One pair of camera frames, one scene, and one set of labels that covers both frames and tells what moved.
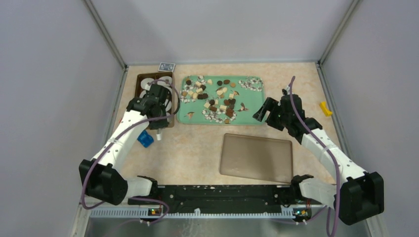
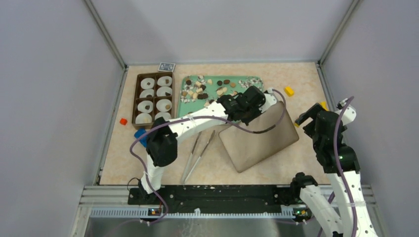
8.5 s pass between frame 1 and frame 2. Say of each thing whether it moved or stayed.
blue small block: stayed
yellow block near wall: stayed
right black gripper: moved
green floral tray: stayed
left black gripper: moved
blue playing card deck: stayed
